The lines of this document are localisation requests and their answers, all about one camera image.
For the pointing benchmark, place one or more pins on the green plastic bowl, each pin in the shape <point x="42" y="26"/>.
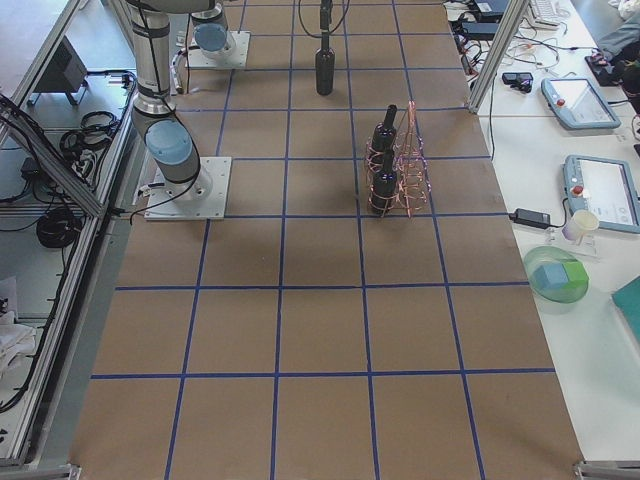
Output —
<point x="549" y="254"/>

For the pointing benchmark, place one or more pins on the blue teach pendant far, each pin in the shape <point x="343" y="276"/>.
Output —
<point x="578" y="104"/>

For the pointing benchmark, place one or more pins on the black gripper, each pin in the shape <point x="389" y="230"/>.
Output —
<point x="325" y="15"/>

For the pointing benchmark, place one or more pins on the green foam cube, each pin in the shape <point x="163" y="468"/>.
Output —
<point x="576" y="275"/>

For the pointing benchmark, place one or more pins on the dark wine bottle in rack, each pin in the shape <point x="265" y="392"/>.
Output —
<point x="385" y="132"/>

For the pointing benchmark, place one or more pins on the copper wire wine rack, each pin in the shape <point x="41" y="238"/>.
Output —
<point x="413" y="187"/>

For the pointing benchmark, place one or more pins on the blue foam cube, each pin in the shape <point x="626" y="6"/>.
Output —
<point x="550" y="276"/>

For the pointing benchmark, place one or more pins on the paper cup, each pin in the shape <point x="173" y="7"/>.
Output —
<point x="582" y="222"/>

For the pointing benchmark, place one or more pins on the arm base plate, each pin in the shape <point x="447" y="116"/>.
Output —
<point x="237" y="59"/>
<point x="206" y="199"/>

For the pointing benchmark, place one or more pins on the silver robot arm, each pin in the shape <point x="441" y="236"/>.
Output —
<point x="211" y="33"/>
<point x="154" y="116"/>

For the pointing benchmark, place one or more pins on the blue teach pendant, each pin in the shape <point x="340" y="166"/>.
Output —
<point x="578" y="104"/>
<point x="605" y="187"/>

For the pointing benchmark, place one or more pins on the black power adapter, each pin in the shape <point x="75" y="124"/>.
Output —
<point x="530" y="218"/>

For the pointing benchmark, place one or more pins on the blue teach pendant near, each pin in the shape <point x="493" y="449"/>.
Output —
<point x="605" y="187"/>

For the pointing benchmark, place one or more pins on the dark wine bottle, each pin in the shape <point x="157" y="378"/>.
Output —
<point x="385" y="132"/>
<point x="324" y="66"/>

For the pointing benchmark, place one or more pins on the aluminium frame post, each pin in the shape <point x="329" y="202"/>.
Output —
<point x="506" y="31"/>

